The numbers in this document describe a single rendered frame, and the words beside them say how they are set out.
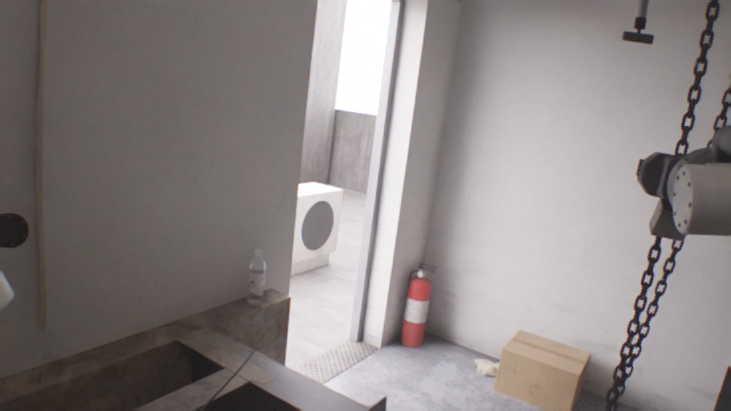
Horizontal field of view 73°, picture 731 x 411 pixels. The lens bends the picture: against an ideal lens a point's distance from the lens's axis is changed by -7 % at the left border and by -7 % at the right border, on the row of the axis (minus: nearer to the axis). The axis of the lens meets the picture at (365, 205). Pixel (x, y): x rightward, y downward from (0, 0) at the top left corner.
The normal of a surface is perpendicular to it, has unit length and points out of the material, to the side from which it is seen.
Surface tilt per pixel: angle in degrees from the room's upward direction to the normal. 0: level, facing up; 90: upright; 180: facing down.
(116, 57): 90
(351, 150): 90
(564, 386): 90
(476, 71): 90
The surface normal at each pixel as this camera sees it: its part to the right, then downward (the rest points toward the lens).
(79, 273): 0.83, 0.22
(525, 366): -0.54, 0.11
